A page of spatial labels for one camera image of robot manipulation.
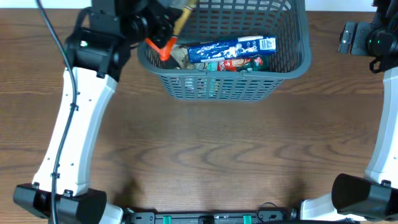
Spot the orange spaghetti package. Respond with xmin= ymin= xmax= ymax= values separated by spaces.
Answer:
xmin=145 ymin=0 xmax=198 ymax=61

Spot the beige coffee snack bag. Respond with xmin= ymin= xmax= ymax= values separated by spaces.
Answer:
xmin=165 ymin=45 xmax=206 ymax=70

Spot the Kleenex tissue multipack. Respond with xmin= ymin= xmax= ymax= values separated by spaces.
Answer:
xmin=188 ymin=35 xmax=277 ymax=63

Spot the green Nescafe coffee bag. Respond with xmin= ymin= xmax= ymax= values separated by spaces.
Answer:
xmin=217 ymin=57 xmax=270 ymax=72

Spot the light blue small packet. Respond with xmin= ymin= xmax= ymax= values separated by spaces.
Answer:
xmin=206 ymin=62 xmax=218 ymax=72

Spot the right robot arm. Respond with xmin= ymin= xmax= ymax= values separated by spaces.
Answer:
xmin=287 ymin=0 xmax=397 ymax=223

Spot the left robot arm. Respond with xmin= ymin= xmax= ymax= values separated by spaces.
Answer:
xmin=13 ymin=0 xmax=184 ymax=223

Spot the left black cable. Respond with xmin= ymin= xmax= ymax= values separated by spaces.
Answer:
xmin=34 ymin=0 xmax=78 ymax=224

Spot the black cable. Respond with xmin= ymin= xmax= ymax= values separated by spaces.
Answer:
xmin=256 ymin=202 xmax=282 ymax=222
xmin=34 ymin=0 xmax=78 ymax=224

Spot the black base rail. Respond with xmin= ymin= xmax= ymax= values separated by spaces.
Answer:
xmin=123 ymin=207 xmax=361 ymax=224

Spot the right black cable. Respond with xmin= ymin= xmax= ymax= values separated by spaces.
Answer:
xmin=256 ymin=202 xmax=282 ymax=222

